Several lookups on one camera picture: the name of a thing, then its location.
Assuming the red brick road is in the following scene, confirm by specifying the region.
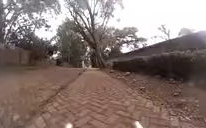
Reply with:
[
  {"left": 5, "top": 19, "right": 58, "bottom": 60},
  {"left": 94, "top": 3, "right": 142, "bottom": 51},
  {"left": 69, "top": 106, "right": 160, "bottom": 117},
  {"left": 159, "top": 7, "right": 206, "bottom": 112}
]
[{"left": 0, "top": 66, "right": 84, "bottom": 128}]

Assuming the brown wall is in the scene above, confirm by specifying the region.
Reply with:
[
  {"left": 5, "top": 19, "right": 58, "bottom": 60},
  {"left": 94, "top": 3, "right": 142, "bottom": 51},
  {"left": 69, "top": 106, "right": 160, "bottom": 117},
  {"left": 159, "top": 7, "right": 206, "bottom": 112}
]
[{"left": 0, "top": 41, "right": 57, "bottom": 67}]

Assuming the dark gutter strip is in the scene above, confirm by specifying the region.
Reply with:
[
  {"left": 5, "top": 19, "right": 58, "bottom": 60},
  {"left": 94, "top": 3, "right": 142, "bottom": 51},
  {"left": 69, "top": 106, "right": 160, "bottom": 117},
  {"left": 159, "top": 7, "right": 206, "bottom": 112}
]
[{"left": 30, "top": 69, "right": 86, "bottom": 118}]

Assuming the dirt verge with stones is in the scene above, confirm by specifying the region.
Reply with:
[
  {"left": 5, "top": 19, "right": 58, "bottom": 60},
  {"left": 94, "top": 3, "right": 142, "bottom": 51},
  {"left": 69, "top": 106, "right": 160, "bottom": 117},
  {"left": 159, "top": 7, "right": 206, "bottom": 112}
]
[{"left": 102, "top": 68, "right": 206, "bottom": 128}]

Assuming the building with dark roof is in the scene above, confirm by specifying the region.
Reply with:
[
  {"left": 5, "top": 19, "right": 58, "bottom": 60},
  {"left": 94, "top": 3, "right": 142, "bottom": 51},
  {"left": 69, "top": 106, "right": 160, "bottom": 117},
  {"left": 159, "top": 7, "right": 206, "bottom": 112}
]
[{"left": 119, "top": 29, "right": 206, "bottom": 61}]

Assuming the row of trees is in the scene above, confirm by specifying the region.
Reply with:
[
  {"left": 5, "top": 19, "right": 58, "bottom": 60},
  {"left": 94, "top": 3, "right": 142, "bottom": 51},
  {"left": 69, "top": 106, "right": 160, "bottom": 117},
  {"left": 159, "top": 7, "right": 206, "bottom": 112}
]
[{"left": 54, "top": 18, "right": 149, "bottom": 69}]

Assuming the grey stone wall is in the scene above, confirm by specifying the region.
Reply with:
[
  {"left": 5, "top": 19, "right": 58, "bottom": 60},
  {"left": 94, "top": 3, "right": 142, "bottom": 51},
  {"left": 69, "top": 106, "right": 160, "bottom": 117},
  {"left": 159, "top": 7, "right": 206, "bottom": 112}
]
[{"left": 110, "top": 48, "right": 206, "bottom": 86}]

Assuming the robot's own part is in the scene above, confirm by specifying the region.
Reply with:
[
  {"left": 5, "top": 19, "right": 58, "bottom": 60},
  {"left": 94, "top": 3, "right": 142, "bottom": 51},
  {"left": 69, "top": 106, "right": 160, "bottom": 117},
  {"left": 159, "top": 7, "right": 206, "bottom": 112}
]
[
  {"left": 64, "top": 122, "right": 74, "bottom": 128},
  {"left": 134, "top": 120, "right": 144, "bottom": 128}
]

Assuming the large bare-trunk tree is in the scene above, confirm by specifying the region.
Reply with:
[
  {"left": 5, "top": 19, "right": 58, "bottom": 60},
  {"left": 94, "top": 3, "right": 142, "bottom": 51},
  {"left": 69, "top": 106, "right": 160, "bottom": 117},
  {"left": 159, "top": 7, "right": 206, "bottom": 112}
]
[{"left": 62, "top": 0, "right": 125, "bottom": 70}]

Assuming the red brick path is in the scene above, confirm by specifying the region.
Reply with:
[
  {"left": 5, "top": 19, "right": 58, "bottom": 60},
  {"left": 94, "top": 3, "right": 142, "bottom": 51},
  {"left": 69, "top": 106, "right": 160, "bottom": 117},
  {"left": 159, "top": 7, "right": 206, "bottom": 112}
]
[{"left": 22, "top": 68, "right": 189, "bottom": 128}]

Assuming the grass strip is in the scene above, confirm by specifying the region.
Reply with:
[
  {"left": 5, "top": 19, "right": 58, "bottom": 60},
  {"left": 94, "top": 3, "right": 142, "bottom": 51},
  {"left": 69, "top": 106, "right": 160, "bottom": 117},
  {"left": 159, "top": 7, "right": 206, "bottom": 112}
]
[{"left": 0, "top": 64, "right": 64, "bottom": 72}]

